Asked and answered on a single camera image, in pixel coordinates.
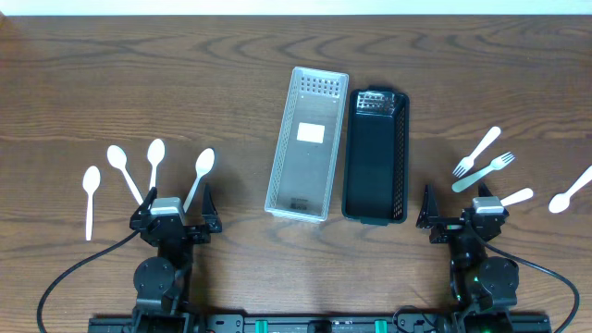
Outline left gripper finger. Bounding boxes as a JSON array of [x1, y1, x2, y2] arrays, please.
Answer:
[[202, 183, 218, 224], [134, 187, 157, 220]]

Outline mint green plastic fork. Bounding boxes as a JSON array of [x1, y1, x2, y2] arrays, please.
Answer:
[[451, 152, 515, 192]]

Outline white plastic fork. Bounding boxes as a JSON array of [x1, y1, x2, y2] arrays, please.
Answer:
[[452, 126, 501, 178], [500, 188, 534, 207]]

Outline white plastic spoon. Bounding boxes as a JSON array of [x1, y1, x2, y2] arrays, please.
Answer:
[[82, 166, 101, 241], [548, 166, 592, 214], [183, 148, 216, 213], [147, 139, 166, 189], [106, 145, 143, 204]]

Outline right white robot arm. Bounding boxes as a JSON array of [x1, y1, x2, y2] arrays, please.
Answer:
[[416, 185, 519, 333]]

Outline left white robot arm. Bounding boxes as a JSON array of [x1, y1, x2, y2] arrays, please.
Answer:
[[129, 185, 222, 333]]

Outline black perforated plastic basket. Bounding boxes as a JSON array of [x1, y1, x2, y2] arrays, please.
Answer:
[[341, 86, 410, 226]]

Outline grey perforated plastic basket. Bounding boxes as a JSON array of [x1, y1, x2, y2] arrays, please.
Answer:
[[265, 67, 349, 223]]

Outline white paper label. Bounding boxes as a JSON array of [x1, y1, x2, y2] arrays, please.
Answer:
[[297, 122, 325, 143]]

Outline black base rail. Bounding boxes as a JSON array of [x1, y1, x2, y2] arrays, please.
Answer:
[[88, 312, 551, 333]]

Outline right black cable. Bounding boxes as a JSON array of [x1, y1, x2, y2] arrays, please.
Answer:
[[466, 221, 581, 333]]

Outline black cable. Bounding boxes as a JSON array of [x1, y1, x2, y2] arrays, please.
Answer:
[[35, 229, 141, 333], [466, 221, 581, 333]]

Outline left black cable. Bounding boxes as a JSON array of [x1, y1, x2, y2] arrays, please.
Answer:
[[35, 229, 141, 333]]

